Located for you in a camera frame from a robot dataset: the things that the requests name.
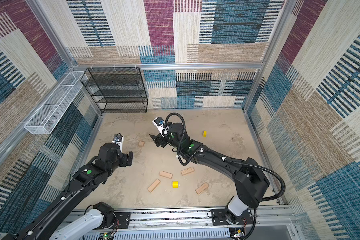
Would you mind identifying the wood block front right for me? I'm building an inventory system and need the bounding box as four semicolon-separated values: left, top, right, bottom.
195;183;209;195

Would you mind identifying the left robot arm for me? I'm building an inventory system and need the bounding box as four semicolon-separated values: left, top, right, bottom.
4;143;133;240

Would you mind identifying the flat wood plank block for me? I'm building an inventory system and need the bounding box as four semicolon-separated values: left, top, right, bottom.
159;171;173;179

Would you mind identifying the yellow cylinder block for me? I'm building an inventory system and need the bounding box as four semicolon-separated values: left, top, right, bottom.
172;181;179;188

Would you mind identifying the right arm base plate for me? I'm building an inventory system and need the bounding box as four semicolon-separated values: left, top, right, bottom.
208;209;254;226

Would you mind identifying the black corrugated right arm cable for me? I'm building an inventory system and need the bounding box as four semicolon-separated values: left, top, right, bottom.
164;112;287;240

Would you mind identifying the white wire mesh basket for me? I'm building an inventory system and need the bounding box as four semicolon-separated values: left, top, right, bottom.
25;72;84;135

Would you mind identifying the wood block front left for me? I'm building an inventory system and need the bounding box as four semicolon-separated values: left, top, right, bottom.
148;179;161;193

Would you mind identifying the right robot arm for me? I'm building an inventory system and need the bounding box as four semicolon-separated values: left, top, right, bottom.
151;117;270;224

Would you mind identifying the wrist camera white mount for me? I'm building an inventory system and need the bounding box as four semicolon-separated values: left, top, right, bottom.
152;117;169;138
112;133;124;151

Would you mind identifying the black wire mesh shelf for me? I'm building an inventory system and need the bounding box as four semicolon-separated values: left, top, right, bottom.
81;67;149;114

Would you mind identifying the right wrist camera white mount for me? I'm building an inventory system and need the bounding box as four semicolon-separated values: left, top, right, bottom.
152;117;169;138

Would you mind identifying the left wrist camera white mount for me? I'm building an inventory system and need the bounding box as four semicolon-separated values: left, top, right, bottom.
112;133;124;151

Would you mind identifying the wood block centre right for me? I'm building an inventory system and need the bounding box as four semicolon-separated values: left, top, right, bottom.
181;167;195;176

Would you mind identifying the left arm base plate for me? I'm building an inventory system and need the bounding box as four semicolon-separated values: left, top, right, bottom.
113;212;131;230

